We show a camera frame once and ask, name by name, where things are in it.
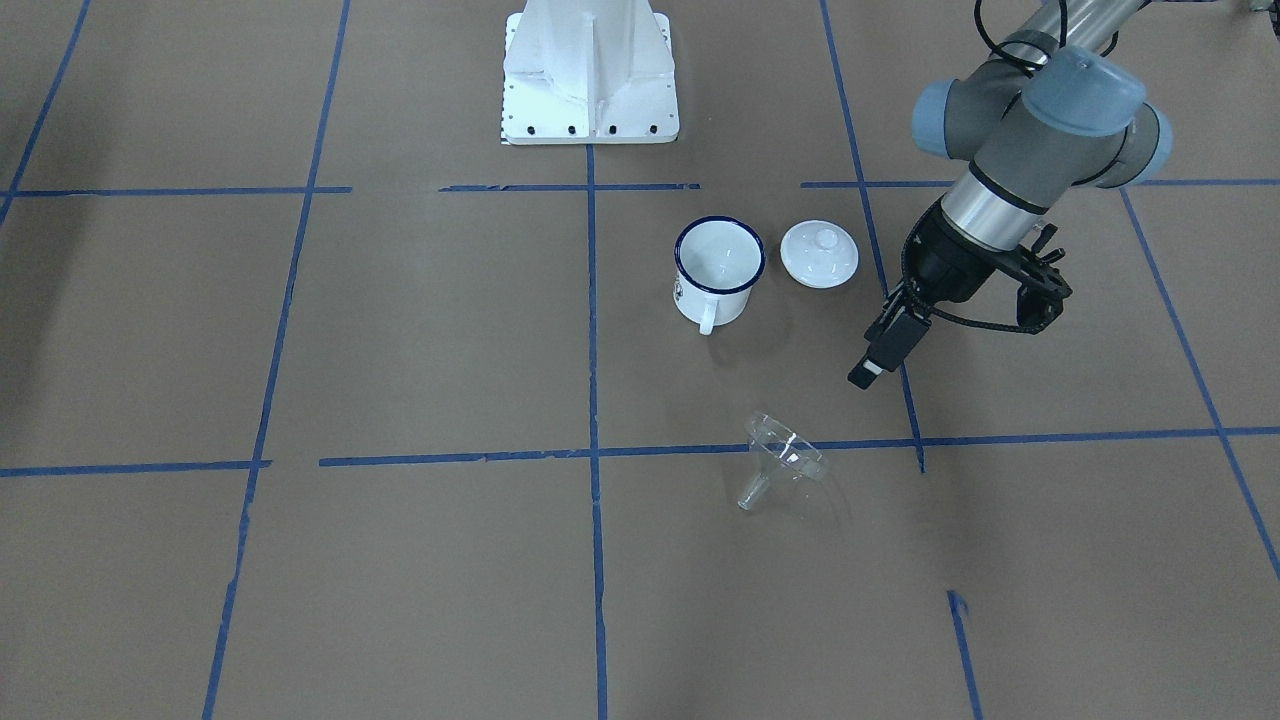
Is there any white mug lid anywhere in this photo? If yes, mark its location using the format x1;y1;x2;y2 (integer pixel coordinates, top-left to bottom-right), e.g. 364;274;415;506
780;219;860;290

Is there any brown paper table cover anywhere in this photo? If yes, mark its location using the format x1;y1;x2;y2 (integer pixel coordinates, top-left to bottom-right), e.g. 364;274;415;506
3;1;1277;719

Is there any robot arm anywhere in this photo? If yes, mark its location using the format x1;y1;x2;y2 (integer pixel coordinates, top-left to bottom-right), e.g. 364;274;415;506
849;1;1172;389

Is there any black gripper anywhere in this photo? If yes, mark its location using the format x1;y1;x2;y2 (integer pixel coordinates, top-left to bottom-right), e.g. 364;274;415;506
847;199;1021;389

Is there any white camera stand base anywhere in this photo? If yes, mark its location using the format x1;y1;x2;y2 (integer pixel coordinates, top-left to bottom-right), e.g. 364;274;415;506
500;1;681;146

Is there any white enamel mug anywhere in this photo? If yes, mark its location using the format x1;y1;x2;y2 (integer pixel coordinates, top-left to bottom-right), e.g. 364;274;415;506
672;217;767;336

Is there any clear glass funnel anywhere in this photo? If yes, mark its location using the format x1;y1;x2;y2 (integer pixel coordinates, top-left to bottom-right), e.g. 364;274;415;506
736;413;828;512

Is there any black camera mount wrist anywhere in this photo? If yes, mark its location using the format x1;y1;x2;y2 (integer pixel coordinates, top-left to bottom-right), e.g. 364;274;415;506
1016;223;1073;334

